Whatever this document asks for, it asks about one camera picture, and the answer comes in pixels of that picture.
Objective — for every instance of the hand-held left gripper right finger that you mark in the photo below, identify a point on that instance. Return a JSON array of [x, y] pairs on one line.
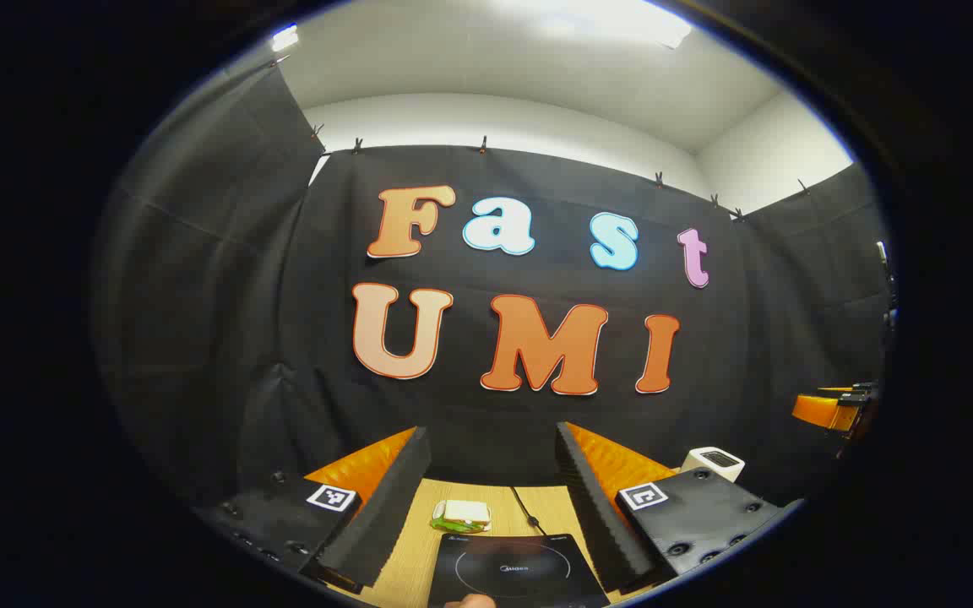
[[600, 515]]

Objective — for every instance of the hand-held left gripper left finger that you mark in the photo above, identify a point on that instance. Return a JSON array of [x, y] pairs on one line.
[[381, 515]]

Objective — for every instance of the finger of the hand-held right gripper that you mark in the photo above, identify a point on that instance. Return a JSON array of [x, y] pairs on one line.
[[824, 412]]

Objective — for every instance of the black induction cooktop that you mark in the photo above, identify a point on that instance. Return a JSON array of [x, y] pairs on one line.
[[512, 570]]

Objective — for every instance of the sandwich with lettuce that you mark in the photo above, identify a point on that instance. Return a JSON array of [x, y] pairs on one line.
[[463, 512]]

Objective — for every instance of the white toaster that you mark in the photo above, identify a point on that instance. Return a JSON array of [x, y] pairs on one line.
[[710, 464]]

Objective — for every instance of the row of cloth clips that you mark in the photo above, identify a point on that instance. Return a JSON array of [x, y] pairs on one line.
[[482, 144]]

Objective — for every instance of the large ceiling light panel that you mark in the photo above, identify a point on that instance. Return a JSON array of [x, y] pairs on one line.
[[622, 21]]

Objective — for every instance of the small ceiling light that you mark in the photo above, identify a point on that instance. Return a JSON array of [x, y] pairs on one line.
[[285, 38]]

